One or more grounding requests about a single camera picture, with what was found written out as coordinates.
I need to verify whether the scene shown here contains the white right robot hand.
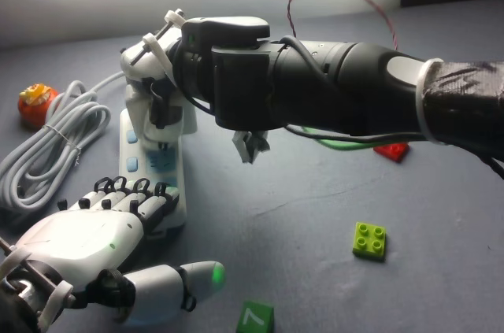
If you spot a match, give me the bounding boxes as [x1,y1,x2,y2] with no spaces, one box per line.
[119,35,186,143]

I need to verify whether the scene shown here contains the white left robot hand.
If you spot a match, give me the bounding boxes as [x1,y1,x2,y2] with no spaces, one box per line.
[15,176,227,329]

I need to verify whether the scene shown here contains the white charger block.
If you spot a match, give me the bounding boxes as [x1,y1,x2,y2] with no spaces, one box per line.
[163,97,198,136]

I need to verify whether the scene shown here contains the white power strip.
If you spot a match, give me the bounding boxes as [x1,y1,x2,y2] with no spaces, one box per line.
[117,108,189,230]

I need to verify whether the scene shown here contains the orange toy figure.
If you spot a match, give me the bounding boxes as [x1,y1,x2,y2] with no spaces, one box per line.
[17,83,60,129]

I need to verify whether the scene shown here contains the green number cube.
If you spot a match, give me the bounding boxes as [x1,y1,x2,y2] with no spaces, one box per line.
[235,300,276,333]

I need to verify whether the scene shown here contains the grey table cloth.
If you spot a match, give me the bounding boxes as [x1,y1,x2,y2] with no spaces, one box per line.
[0,0,504,333]

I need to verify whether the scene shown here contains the red toy brick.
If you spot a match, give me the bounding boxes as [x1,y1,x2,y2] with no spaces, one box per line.
[372,142,410,164]

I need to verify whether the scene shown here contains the white zip tie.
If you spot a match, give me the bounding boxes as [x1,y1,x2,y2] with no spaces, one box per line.
[415,57,450,145]

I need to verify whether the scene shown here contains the lime green toy brick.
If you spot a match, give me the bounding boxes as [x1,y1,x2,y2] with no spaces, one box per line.
[351,221,388,263]

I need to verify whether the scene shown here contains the red black twisted wire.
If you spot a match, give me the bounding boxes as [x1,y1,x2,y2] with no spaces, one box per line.
[286,0,399,50]

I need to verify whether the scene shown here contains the green cable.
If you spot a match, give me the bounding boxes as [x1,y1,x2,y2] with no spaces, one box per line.
[314,138,379,152]

